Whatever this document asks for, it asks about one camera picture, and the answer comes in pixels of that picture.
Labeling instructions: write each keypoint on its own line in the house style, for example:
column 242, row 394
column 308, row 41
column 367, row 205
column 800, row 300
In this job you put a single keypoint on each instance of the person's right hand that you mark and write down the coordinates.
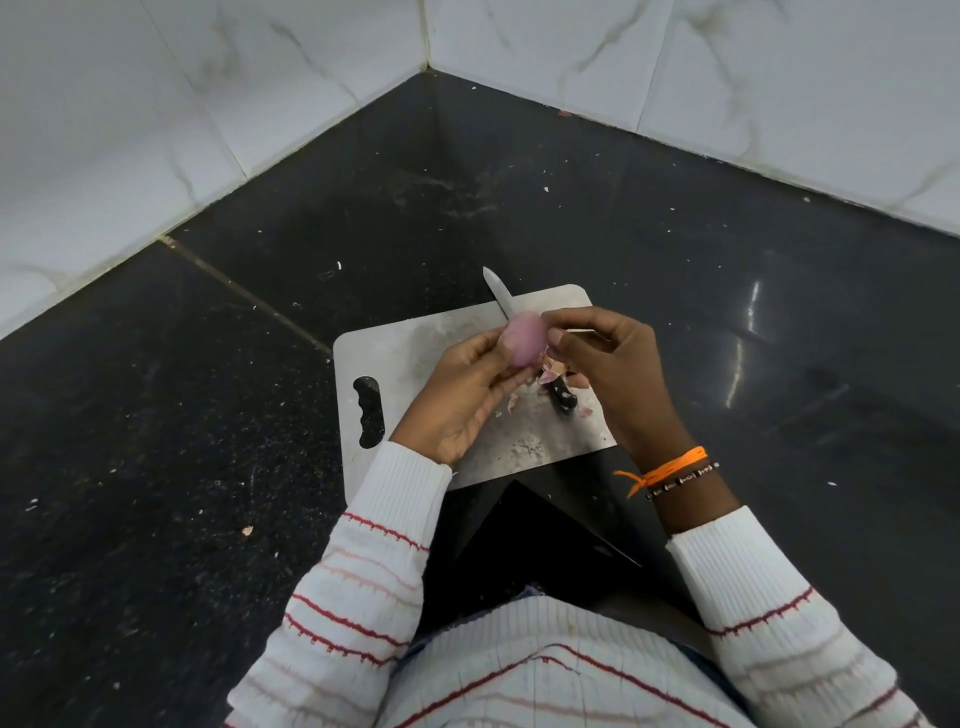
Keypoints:
column 626, row 382

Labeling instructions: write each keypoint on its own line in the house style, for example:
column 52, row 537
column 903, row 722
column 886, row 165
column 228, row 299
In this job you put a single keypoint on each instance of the person's left hand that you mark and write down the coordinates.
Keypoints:
column 442, row 412

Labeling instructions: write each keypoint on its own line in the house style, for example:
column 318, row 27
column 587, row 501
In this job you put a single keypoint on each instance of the purple onion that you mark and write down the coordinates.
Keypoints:
column 525, row 337

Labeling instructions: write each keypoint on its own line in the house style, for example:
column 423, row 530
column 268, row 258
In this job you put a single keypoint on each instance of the person's right forearm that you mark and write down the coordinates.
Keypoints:
column 772, row 615

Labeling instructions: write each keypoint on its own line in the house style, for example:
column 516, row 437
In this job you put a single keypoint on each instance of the person's left forearm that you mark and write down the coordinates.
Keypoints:
column 360, row 585

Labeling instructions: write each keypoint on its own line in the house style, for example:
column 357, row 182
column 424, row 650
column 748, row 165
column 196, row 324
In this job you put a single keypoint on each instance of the steel cutting board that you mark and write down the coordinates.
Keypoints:
column 390, row 345

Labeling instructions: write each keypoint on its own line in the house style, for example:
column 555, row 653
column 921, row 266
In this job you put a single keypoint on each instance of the orange thread wristband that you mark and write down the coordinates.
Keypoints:
column 679, row 463

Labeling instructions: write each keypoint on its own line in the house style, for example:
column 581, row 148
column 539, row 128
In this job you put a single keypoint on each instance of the white red striped sweater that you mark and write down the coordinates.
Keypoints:
column 555, row 630

